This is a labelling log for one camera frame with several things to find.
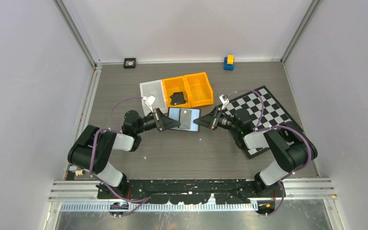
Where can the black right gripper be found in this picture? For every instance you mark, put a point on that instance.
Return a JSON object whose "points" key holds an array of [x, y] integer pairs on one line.
{"points": [[211, 120]]}

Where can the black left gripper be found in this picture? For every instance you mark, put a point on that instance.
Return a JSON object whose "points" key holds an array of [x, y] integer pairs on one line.
{"points": [[164, 122]]}

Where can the dark grey credit card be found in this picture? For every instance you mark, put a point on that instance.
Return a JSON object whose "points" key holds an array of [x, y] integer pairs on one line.
{"points": [[181, 96]]}

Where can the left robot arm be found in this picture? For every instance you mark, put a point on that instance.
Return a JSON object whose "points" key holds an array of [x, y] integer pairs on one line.
{"points": [[92, 149]]}

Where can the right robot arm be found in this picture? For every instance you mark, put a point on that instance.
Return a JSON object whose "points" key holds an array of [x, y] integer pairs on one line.
{"points": [[291, 149]]}

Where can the orange plastic bin right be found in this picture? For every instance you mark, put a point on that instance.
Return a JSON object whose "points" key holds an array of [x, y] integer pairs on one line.
{"points": [[200, 90]]}

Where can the orange plastic bin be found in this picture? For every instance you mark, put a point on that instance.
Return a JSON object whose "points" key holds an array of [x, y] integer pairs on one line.
{"points": [[176, 84], [200, 90]]}

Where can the white plastic bin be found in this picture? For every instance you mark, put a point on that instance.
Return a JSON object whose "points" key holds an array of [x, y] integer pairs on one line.
{"points": [[154, 88]]}

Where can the orange plastic bin left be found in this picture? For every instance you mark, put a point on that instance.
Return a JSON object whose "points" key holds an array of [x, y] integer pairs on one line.
{"points": [[176, 84]]}

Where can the black white checkerboard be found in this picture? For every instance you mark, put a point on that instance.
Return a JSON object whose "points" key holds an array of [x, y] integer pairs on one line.
{"points": [[265, 110]]}

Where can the blue toy car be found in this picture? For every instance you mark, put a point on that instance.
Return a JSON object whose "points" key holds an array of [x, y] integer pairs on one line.
{"points": [[227, 66]]}

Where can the yellow toy block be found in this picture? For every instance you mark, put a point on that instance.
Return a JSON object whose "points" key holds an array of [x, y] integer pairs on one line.
{"points": [[230, 59]]}

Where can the small black square box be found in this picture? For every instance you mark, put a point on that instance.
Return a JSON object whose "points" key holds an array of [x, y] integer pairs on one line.
{"points": [[129, 63]]}

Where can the small beige plastic piece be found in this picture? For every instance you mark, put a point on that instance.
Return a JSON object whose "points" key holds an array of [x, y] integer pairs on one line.
{"points": [[79, 172]]}

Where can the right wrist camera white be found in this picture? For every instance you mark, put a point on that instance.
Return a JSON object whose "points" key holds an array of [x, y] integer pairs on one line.
{"points": [[224, 100]]}

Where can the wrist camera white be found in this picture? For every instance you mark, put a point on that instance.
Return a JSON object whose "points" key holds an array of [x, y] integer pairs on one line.
{"points": [[224, 100], [149, 101]]}

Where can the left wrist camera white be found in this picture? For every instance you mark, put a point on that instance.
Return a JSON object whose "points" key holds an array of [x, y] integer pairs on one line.
{"points": [[149, 101]]}

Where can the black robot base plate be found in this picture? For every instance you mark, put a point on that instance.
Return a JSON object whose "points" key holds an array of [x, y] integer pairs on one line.
{"points": [[192, 191]]}

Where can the aluminium frame rail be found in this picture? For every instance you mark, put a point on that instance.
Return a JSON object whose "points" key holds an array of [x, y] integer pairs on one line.
{"points": [[82, 196]]}

